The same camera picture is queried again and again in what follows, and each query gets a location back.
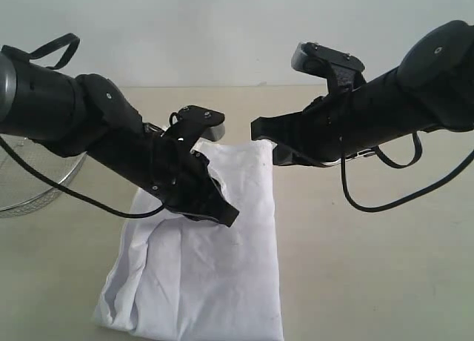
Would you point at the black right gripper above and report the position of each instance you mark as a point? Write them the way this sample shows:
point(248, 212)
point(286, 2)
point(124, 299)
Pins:
point(323, 132)

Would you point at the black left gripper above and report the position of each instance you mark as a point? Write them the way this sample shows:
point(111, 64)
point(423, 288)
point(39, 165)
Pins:
point(166, 170)

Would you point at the white t-shirt red lettering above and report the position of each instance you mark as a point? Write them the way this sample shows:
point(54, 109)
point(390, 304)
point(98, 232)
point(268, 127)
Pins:
point(176, 279)

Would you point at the round metal mesh basket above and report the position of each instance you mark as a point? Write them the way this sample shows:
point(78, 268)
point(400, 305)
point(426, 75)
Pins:
point(21, 192)

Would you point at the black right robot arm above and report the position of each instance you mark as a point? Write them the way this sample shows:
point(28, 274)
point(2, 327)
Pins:
point(432, 89)

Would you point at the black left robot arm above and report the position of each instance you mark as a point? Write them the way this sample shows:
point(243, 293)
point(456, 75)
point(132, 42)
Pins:
point(89, 115)

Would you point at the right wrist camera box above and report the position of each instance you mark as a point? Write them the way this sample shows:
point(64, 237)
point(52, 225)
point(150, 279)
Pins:
point(340, 70)

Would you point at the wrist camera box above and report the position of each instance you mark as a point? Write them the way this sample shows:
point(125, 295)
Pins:
point(340, 70)
point(192, 123)

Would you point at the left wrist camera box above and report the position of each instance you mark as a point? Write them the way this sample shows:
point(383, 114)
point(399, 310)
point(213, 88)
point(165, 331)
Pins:
point(192, 123)

